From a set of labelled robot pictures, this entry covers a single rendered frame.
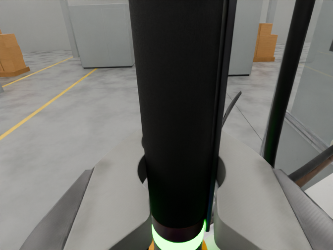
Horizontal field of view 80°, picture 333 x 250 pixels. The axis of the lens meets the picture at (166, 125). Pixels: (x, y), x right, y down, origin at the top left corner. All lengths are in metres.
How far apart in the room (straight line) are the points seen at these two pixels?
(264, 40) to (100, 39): 5.66
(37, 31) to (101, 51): 7.22
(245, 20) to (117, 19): 3.87
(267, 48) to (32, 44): 12.35
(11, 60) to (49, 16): 6.09
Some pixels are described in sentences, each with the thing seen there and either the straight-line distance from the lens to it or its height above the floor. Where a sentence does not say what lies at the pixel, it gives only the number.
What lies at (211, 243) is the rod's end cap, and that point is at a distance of 0.20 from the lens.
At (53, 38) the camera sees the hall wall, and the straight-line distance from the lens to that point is 14.02.
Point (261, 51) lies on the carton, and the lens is 8.40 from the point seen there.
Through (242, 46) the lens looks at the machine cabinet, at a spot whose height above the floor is 0.79.
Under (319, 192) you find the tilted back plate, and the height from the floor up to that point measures 1.22.
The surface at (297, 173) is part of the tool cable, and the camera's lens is 0.28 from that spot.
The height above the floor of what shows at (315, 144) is 0.98.
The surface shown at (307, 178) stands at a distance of 0.31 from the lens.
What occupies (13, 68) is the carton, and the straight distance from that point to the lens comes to 8.39.
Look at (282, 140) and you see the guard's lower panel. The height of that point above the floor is 0.82.
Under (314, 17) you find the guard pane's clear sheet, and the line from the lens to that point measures 1.39.
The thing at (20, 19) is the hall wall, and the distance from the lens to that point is 14.78.
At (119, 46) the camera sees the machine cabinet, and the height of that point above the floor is 0.72.
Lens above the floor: 1.57
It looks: 29 degrees down
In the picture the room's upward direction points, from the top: 2 degrees counter-clockwise
